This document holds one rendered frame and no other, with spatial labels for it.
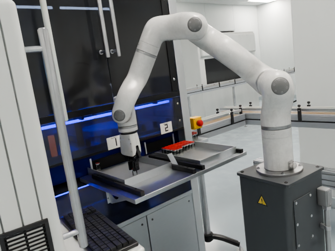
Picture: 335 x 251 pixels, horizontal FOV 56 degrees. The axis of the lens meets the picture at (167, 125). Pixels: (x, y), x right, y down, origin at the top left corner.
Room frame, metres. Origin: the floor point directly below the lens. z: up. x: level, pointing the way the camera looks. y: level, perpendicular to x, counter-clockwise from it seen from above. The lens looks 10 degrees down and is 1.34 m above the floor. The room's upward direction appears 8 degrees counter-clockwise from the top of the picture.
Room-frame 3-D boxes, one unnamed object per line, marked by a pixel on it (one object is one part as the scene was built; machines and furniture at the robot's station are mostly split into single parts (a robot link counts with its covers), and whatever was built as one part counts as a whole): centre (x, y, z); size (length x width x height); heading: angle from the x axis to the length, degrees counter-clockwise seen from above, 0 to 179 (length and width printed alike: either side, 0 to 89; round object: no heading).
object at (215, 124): (2.23, -0.30, 0.92); 0.69 x 0.16 x 0.16; 129
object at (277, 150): (1.29, -0.45, 0.95); 0.19 x 0.19 x 0.18
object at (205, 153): (1.60, -0.12, 0.90); 0.34 x 0.26 x 0.04; 39
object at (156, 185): (1.53, 0.04, 0.87); 0.70 x 0.48 x 0.02; 129
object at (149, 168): (1.47, 0.21, 0.90); 0.34 x 0.26 x 0.04; 39
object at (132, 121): (1.36, 0.17, 1.19); 0.09 x 0.08 x 0.13; 174
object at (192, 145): (1.67, -0.07, 0.91); 0.18 x 0.02 x 0.05; 129
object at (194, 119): (1.94, -0.17, 1.00); 0.08 x 0.07 x 0.07; 39
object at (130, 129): (1.36, 0.17, 1.11); 0.09 x 0.08 x 0.03; 39
